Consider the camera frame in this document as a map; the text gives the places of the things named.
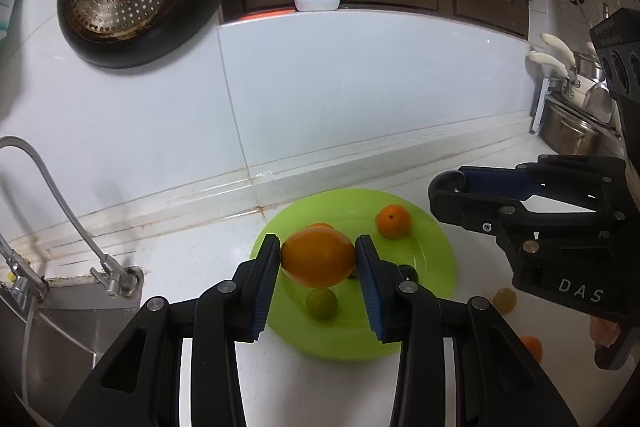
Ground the large orange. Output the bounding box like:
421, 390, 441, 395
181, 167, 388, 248
375, 205, 412, 239
280, 227, 356, 288

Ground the small orange tangerine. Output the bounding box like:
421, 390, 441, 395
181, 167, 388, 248
520, 336, 544, 363

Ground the steel pot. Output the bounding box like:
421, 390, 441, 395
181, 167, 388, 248
539, 100, 602, 156

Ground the green plate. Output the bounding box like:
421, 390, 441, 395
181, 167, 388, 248
250, 188, 458, 362

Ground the yellow-brown round fruit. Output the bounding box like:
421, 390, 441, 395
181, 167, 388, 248
491, 287, 518, 315

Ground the steel sink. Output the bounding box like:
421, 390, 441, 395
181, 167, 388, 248
1, 277, 141, 426

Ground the curved metal faucet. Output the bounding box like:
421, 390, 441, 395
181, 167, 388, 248
1, 135, 141, 298

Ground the small orange on plate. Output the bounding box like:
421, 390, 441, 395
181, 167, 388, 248
308, 222, 334, 230

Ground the green lime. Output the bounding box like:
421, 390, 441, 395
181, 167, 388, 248
306, 288, 337, 321

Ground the black frying pan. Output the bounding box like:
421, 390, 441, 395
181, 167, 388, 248
58, 0, 224, 69

